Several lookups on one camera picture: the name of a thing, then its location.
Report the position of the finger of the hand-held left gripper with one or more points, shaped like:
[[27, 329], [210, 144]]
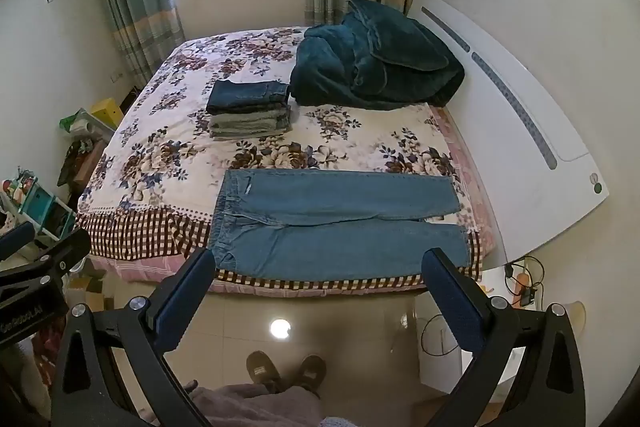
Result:
[[62, 257], [20, 237]]

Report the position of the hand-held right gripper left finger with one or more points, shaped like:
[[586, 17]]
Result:
[[182, 302]]

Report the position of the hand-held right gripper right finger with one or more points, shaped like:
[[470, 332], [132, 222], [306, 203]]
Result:
[[452, 302]]

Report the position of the light blue jeans pants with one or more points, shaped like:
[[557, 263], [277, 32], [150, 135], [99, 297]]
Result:
[[325, 247]]

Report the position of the folded grey pants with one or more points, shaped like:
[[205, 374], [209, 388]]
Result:
[[245, 124]]

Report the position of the teal white storage rack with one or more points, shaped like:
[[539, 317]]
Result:
[[40, 207]]

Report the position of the white nightstand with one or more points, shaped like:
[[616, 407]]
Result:
[[440, 367]]

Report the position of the power strip with plugs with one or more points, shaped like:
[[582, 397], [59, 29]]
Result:
[[527, 294]]

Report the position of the dark printed box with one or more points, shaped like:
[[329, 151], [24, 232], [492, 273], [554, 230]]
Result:
[[80, 162]]

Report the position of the pink checked under sheet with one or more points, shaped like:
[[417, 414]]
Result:
[[470, 207]]

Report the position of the brown slipper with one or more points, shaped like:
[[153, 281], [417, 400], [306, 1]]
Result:
[[262, 369], [310, 374]]

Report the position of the green plastic bag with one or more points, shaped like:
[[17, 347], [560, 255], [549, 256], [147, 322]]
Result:
[[77, 122]]

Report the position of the person's grey trousers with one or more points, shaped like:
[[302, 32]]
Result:
[[260, 407]]

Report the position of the white bed headboard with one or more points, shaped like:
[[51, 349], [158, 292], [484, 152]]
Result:
[[515, 167]]

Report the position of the yellow box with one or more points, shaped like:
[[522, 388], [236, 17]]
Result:
[[107, 113]]

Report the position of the floral bed sheet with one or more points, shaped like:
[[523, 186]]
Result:
[[170, 147]]

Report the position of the folded dark blue jeans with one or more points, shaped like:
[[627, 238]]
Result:
[[245, 96]]

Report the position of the teal plush blanket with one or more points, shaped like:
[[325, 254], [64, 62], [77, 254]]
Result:
[[380, 62]]

